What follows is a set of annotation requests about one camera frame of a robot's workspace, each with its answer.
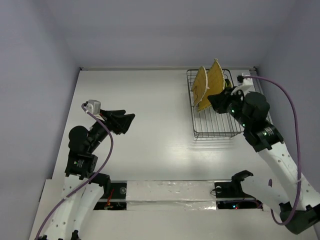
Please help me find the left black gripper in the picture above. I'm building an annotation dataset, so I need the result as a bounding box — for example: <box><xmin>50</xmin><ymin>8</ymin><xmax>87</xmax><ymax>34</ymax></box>
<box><xmin>87</xmin><ymin>108</ymin><xmax>134</xmax><ymax>152</ymax></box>

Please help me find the square bamboo woven plate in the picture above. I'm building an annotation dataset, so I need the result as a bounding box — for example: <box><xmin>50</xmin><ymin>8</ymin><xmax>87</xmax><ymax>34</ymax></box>
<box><xmin>197</xmin><ymin>58</ymin><xmax>225</xmax><ymax>112</ymax></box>

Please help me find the green round plate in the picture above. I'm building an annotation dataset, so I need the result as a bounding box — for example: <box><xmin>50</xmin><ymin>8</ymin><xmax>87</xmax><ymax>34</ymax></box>
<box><xmin>224</xmin><ymin>78</ymin><xmax>233</xmax><ymax>88</ymax></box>

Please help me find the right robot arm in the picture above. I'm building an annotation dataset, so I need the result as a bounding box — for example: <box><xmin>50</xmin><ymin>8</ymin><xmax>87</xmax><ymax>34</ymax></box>
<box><xmin>207</xmin><ymin>83</ymin><xmax>320</xmax><ymax>235</ymax></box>

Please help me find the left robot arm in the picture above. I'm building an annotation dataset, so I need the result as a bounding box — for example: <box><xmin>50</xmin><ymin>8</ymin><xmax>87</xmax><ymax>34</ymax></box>
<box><xmin>35</xmin><ymin>107</ymin><xmax>135</xmax><ymax>240</ymax></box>

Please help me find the white foam front panel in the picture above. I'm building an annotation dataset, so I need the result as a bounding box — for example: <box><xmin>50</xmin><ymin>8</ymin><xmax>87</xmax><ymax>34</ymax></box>
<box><xmin>125</xmin><ymin>180</ymin><xmax>217</xmax><ymax>211</ymax></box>

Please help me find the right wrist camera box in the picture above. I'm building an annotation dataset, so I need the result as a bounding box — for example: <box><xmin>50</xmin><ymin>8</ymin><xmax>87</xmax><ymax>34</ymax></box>
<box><xmin>231</xmin><ymin>73</ymin><xmax>254</xmax><ymax>95</ymax></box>

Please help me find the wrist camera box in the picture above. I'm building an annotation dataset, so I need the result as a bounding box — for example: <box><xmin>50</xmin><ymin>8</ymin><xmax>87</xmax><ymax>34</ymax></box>
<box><xmin>231</xmin><ymin>73</ymin><xmax>254</xmax><ymax>95</ymax></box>
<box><xmin>85</xmin><ymin>99</ymin><xmax>101</xmax><ymax>115</ymax></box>

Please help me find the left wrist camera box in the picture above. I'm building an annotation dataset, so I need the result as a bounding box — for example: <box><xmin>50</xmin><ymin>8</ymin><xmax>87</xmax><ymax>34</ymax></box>
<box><xmin>85</xmin><ymin>99</ymin><xmax>101</xmax><ymax>115</ymax></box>

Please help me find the black wire dish rack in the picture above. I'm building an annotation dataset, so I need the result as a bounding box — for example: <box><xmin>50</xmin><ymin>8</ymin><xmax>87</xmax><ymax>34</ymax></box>
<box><xmin>186</xmin><ymin>69</ymin><xmax>244</xmax><ymax>141</ymax></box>

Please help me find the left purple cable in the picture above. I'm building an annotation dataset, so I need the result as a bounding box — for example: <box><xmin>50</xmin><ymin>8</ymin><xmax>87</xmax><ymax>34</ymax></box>
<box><xmin>34</xmin><ymin>103</ymin><xmax>115</xmax><ymax>240</ymax></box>

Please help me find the purple cable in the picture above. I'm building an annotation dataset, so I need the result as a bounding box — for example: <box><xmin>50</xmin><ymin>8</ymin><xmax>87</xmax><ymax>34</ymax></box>
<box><xmin>34</xmin><ymin>103</ymin><xmax>115</xmax><ymax>240</ymax></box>
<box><xmin>249</xmin><ymin>74</ymin><xmax>302</xmax><ymax>226</ymax></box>

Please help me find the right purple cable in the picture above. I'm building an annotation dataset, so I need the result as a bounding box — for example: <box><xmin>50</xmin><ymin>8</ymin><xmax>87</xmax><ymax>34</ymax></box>
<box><xmin>249</xmin><ymin>74</ymin><xmax>302</xmax><ymax>226</ymax></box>

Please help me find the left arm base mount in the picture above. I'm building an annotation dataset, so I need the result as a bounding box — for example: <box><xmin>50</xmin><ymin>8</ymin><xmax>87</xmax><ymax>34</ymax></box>
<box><xmin>94</xmin><ymin>181</ymin><xmax>127</xmax><ymax>211</ymax></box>

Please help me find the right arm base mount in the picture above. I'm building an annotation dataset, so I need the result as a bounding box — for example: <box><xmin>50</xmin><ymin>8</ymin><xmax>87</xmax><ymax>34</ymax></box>
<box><xmin>210</xmin><ymin>170</ymin><xmax>263</xmax><ymax>210</ymax></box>

